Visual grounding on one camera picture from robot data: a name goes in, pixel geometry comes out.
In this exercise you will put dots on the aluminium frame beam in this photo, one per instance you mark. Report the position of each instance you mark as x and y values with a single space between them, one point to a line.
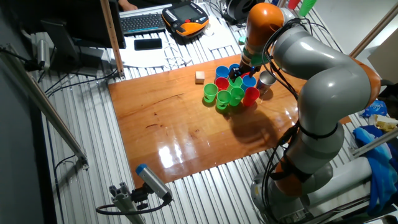
46 109
373 31

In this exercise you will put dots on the small wooden cube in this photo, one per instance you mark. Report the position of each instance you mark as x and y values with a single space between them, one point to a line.
200 77

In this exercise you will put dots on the silver cylindrical camera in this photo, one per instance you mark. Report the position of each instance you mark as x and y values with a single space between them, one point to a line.
43 53

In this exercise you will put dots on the aluminium camera mount profile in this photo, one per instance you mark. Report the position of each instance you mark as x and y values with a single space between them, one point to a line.
124 202

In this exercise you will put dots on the blue plastic bag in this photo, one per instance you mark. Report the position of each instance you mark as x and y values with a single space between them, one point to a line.
374 109

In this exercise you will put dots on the blue plastic cup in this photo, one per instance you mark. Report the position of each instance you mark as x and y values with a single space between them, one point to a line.
233 66
248 82
222 71

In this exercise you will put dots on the dark computer monitor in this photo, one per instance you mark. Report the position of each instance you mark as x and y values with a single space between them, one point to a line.
77 18

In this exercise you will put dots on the black round spool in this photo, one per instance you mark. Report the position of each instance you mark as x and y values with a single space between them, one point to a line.
239 9

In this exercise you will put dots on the aluminium profile bar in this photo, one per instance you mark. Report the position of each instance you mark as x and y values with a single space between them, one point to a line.
373 143

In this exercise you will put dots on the silver camera blue cap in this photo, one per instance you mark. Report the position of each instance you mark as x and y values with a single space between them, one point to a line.
154 182

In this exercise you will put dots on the wooden frame post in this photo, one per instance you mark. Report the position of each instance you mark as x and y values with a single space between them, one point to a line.
112 37

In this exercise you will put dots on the yellow snack bag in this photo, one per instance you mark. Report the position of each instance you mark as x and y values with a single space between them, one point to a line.
385 123

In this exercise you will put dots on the green plastic cup stack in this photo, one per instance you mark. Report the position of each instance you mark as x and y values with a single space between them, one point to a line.
307 7

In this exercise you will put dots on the orange black teach pendant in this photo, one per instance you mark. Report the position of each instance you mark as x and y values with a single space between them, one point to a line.
186 14

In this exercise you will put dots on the wooden work board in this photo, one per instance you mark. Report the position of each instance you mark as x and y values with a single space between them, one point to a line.
186 130

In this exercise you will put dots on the black smartphone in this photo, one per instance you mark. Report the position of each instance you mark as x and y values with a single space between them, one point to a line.
148 44

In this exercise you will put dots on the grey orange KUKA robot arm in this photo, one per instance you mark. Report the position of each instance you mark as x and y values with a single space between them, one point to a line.
326 77

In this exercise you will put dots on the grey monitor stand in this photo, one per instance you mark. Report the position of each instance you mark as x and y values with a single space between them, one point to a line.
59 37

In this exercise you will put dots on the white paper sheet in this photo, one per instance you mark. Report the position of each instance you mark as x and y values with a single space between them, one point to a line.
146 59
222 35

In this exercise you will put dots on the stainless steel cup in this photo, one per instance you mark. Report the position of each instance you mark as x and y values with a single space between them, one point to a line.
265 81

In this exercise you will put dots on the red plastic cup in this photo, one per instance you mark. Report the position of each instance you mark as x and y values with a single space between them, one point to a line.
221 83
250 96
244 75
293 3

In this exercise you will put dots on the operator bare hand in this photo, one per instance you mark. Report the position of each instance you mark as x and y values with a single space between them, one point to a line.
127 4

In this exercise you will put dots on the white tube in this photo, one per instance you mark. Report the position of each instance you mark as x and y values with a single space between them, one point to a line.
342 180

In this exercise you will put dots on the blue cloth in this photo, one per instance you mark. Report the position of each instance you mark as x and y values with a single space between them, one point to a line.
379 168

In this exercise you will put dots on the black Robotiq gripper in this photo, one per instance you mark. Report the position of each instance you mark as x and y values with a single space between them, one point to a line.
245 69

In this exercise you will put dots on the black computer keyboard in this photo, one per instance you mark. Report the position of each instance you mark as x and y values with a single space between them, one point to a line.
141 23

